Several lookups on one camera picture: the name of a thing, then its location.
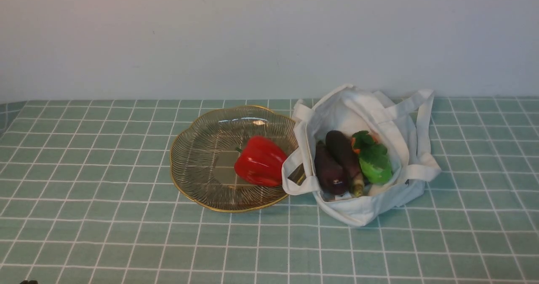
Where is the orange carrot with leaves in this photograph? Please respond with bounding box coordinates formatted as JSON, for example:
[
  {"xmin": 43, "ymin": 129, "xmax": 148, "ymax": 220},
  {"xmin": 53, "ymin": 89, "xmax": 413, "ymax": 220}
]
[{"xmin": 352, "ymin": 130, "xmax": 389, "ymax": 168}]

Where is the white cloth bag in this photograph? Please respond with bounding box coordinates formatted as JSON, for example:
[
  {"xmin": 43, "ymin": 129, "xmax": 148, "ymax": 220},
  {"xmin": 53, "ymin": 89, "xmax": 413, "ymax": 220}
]
[{"xmin": 281, "ymin": 84, "xmax": 441, "ymax": 227}]

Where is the red bell pepper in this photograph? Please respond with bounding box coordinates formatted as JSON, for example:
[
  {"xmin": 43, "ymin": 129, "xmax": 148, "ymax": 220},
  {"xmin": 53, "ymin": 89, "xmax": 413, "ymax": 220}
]
[{"xmin": 234, "ymin": 136, "xmax": 288, "ymax": 188}]

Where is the dark purple eggplant rear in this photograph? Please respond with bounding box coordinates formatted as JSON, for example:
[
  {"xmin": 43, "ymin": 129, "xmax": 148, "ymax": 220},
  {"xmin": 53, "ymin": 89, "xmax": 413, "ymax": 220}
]
[{"xmin": 325, "ymin": 130, "xmax": 365, "ymax": 198}]

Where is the dark purple eggplant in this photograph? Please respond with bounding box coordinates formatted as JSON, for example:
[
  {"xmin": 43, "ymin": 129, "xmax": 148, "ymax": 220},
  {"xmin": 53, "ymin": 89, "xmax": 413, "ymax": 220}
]
[
  {"xmin": 325, "ymin": 130, "xmax": 365, "ymax": 198},
  {"xmin": 314, "ymin": 141, "xmax": 349, "ymax": 196}
]

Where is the gold-rimmed glass plate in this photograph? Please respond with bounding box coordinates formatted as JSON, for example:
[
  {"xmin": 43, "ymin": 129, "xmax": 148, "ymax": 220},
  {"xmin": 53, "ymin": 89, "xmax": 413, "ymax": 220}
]
[{"xmin": 170, "ymin": 105, "xmax": 298, "ymax": 213}]

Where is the dark purple eggplant front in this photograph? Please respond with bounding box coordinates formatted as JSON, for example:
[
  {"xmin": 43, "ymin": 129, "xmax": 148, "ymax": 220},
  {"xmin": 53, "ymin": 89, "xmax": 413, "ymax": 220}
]
[{"xmin": 314, "ymin": 141, "xmax": 349, "ymax": 196}]

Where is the green bell pepper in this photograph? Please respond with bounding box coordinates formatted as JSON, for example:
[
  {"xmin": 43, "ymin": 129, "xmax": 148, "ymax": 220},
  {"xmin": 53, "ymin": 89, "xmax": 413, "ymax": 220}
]
[{"xmin": 359, "ymin": 153, "xmax": 393, "ymax": 185}]

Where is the green checkered tablecloth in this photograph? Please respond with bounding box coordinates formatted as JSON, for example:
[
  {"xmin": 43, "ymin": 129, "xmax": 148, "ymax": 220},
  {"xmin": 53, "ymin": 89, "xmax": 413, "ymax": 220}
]
[{"xmin": 0, "ymin": 96, "xmax": 539, "ymax": 284}]

